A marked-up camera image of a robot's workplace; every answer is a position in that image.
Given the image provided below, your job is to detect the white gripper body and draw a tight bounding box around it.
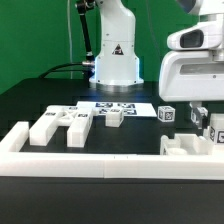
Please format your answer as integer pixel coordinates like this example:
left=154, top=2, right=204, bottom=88
left=159, top=0, right=224, bottom=101

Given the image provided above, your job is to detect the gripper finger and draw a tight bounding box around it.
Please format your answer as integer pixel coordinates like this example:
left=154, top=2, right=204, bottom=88
left=190, top=102, right=208, bottom=129

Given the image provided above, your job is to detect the white chair seat block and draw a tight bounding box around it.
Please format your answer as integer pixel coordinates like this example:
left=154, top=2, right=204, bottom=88
left=160, top=134, right=224, bottom=156

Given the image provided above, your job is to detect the small white chair part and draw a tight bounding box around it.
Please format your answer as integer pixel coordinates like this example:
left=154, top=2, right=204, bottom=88
left=106, top=109, right=124, bottom=127

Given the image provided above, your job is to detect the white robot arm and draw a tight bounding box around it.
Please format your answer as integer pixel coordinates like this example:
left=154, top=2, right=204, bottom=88
left=76, top=0, right=224, bottom=108

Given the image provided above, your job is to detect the white tagged cube right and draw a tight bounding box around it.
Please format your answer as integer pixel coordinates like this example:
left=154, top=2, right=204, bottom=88
left=191, top=108, right=197, bottom=123

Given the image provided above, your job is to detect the white tagged cube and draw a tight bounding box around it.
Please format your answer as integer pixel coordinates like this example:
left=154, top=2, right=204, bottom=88
left=191, top=108, right=197, bottom=123
left=157, top=106, right=175, bottom=122

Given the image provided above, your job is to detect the white tagged cube left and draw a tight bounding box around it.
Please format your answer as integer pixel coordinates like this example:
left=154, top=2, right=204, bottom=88
left=157, top=106, right=175, bottom=122

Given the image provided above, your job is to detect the white marker base sheet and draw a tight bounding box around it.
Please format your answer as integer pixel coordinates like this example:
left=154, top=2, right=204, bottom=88
left=76, top=101, right=157, bottom=118

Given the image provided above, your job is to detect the black cable hose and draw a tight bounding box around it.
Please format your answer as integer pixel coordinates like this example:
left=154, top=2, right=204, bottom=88
left=38, top=0, right=98, bottom=80

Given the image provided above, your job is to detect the white U-shaped fence frame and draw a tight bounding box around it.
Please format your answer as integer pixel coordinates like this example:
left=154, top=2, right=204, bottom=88
left=0, top=122, right=224, bottom=180

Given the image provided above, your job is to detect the white chair back frame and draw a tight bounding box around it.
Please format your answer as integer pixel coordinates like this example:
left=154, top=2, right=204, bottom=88
left=29, top=105, right=94, bottom=148

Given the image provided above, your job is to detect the thin white cable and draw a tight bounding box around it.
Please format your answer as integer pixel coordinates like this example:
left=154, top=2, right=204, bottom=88
left=66, top=0, right=74, bottom=80

